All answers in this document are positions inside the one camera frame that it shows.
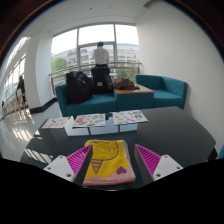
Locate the large black backpack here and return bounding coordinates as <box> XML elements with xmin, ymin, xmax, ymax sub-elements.
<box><xmin>65</xmin><ymin>70</ymin><xmax>94</xmax><ymax>105</ymax></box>

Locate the yellow orange cartoon print towel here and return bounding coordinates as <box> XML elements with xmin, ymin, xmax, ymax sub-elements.
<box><xmin>82</xmin><ymin>139</ymin><xmax>137</xmax><ymax>187</ymax></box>

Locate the brown jacket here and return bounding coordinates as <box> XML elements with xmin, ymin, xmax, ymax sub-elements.
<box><xmin>112</xmin><ymin>76</ymin><xmax>141</xmax><ymax>91</ymax></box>

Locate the wooden sofa table top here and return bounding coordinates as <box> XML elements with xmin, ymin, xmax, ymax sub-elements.
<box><xmin>113</xmin><ymin>84</ymin><xmax>155</xmax><ymax>95</ymax></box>

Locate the metal window railing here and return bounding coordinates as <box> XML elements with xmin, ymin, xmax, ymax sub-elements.
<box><xmin>49</xmin><ymin>61</ymin><xmax>143</xmax><ymax>96</ymax></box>

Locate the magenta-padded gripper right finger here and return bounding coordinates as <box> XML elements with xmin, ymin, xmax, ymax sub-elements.
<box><xmin>133</xmin><ymin>143</ymin><xmax>184</xmax><ymax>186</ymax></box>

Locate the person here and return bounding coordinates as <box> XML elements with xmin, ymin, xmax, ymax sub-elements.
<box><xmin>92</xmin><ymin>41</ymin><xmax>110</xmax><ymax>68</ymax></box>
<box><xmin>16</xmin><ymin>74</ymin><xmax>27</xmax><ymax>103</ymax></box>

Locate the printed paper sheet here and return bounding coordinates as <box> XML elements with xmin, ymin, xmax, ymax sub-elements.
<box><xmin>72</xmin><ymin>113</ymin><xmax>107</xmax><ymax>128</ymax></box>
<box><xmin>112</xmin><ymin>109</ymin><xmax>149</xmax><ymax>126</ymax></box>
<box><xmin>41</xmin><ymin>116</ymin><xmax>70</xmax><ymax>130</ymax></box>

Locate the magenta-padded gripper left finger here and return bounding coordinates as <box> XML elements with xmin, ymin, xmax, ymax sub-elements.
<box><xmin>43</xmin><ymin>144</ymin><xmax>94</xmax><ymax>186</ymax></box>

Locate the row of wooden chairs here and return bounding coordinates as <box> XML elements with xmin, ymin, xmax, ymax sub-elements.
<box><xmin>1</xmin><ymin>93</ymin><xmax>29</xmax><ymax>118</ymax></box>

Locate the black backpack with white label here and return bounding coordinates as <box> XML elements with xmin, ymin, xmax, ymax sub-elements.
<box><xmin>90</xmin><ymin>66</ymin><xmax>113</xmax><ymax>95</ymax></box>

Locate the teal corner sofa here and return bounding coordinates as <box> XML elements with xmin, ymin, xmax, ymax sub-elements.
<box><xmin>54</xmin><ymin>73</ymin><xmax>188</xmax><ymax>118</ymax></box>

